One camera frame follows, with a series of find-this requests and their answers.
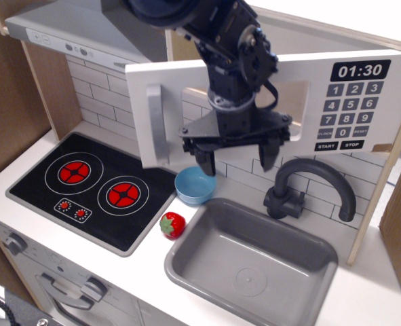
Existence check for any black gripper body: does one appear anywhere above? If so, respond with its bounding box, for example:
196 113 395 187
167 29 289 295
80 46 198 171
178 98 292 152

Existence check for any grey range hood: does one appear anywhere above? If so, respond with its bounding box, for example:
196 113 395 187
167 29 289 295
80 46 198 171
5 1 167 72

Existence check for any blue toy bowl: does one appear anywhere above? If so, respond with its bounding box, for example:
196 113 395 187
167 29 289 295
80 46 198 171
174 166 216 205

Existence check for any dark grey toy faucet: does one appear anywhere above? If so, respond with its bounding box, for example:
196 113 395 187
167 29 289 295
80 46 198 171
263 158 357 222

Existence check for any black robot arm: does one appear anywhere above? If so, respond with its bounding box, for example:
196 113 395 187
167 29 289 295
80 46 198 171
123 1 292 176

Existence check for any white toy microwave door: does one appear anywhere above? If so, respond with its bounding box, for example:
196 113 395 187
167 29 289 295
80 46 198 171
126 50 401 168

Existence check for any grey toy sink basin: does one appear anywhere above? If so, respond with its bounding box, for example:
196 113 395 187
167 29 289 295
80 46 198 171
164 198 338 325

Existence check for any grey oven knob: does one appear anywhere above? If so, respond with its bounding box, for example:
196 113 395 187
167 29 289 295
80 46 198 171
3 233 28 256

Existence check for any black toy stove top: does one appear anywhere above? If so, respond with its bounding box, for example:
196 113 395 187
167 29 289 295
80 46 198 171
6 133 176 257

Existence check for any red toy strawberry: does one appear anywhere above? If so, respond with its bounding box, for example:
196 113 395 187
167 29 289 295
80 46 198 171
159 212 186 240

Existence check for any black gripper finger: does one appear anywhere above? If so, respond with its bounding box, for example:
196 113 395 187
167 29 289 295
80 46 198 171
195 149 216 177
259 137 282 172

